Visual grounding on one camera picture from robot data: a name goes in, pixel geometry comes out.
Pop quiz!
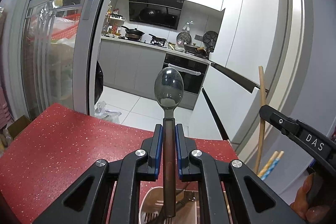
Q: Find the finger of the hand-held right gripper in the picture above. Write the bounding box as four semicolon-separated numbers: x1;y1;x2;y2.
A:
259;105;300;137

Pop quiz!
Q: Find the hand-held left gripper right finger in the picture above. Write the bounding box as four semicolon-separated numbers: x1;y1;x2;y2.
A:
176;123;306;224

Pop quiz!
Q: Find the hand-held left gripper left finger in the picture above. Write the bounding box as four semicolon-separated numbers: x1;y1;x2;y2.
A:
33;124;164;224

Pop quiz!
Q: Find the blue patterned chopstick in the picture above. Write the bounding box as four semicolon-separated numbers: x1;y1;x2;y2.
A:
257;151;279;179

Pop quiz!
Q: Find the dark brown spoon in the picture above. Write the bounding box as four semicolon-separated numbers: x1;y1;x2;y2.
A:
174;191;198;214

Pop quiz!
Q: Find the beige plastic cutlery holder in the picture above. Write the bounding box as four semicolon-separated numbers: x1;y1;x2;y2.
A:
139;186;232;224

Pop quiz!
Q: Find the large grey spoon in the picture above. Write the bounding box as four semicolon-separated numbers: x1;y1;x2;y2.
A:
154;67;184;218

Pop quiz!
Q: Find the person's right hand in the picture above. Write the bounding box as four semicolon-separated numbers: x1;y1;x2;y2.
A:
289;174;325;221

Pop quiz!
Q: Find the clear plastic bag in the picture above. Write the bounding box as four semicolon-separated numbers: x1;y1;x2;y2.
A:
94;101;123;124

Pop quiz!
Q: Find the black built-in oven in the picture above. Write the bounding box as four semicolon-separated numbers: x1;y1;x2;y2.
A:
161;53;208;95

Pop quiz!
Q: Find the white refrigerator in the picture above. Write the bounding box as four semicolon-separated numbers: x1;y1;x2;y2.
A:
202;0;287;146

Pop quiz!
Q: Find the black garbage bag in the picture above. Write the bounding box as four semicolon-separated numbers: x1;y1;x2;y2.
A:
94;60;104;107

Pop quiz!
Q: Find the round metal trivet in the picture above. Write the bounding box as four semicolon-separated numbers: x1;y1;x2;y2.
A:
176;31;194;45
203;31;218;46

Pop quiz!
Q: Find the wok with food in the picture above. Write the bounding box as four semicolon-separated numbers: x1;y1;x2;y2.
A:
183;43;211;54

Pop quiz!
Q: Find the black frying pan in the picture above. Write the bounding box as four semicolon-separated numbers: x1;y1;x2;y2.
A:
148;33;169;45

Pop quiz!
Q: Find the black wok with lid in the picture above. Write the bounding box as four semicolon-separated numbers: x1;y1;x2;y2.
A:
120;26;146;40

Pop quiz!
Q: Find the seasoning rack with bottles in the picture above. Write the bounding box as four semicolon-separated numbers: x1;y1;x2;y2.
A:
103;5;124;37

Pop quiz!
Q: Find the cardboard box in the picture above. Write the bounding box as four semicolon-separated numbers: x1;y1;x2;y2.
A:
6;115;32;141

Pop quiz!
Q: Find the black range hood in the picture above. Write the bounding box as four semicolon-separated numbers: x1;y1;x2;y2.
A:
128;0;183;30

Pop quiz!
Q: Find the glass sliding door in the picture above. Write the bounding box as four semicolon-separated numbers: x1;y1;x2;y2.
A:
4;0;127;121

